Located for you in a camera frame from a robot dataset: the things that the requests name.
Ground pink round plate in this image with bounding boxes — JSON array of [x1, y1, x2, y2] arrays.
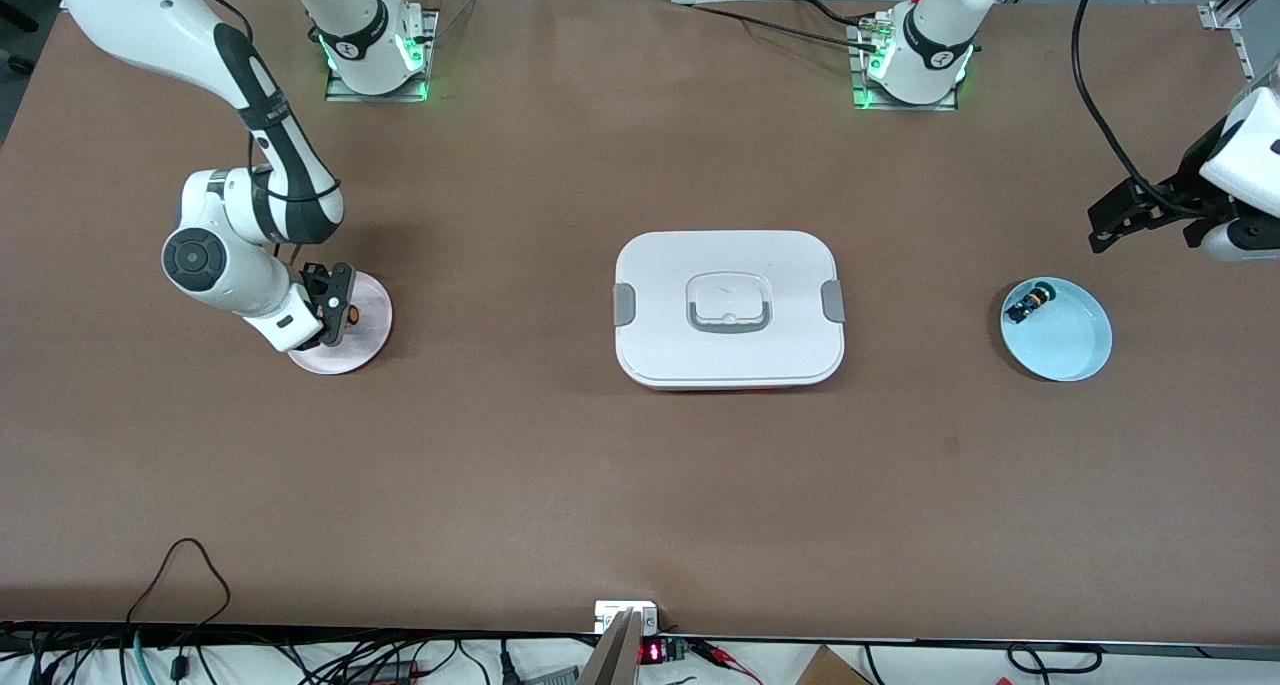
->
[[288, 270, 394, 376]]

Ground light blue round plate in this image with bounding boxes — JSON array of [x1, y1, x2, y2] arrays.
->
[[1000, 276, 1113, 383]]

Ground white lidded lunch box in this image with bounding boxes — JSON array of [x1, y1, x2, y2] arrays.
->
[[612, 229, 846, 392]]

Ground brown cardboard piece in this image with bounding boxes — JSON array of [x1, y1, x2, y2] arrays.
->
[[795, 645, 871, 685]]

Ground red clip leads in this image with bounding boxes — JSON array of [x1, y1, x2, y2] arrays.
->
[[695, 640, 763, 682]]

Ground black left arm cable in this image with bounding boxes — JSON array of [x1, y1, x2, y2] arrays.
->
[[1072, 0, 1201, 216]]

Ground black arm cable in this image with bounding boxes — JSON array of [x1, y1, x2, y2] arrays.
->
[[1072, 0, 1201, 216], [200, 0, 346, 266]]

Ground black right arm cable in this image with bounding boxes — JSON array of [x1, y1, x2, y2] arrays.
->
[[200, 0, 346, 266]]

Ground aluminium profile rail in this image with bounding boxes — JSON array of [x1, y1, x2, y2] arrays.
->
[[1198, 0, 1280, 91]]

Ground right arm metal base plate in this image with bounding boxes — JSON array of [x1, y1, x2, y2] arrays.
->
[[324, 10, 439, 103]]

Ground black looped cable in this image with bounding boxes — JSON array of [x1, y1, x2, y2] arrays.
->
[[124, 537, 233, 656]]

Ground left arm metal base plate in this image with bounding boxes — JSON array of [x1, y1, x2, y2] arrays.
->
[[848, 15, 961, 113]]

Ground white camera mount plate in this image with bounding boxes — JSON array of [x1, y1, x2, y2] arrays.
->
[[594, 600, 661, 636]]

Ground black base power cable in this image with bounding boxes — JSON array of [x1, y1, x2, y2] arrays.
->
[[688, 0, 886, 51]]

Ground grey camera mount pole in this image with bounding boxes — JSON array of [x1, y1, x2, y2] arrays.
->
[[575, 610, 646, 685]]

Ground black coiled cable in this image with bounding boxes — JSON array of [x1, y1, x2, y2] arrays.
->
[[1005, 643, 1103, 676]]

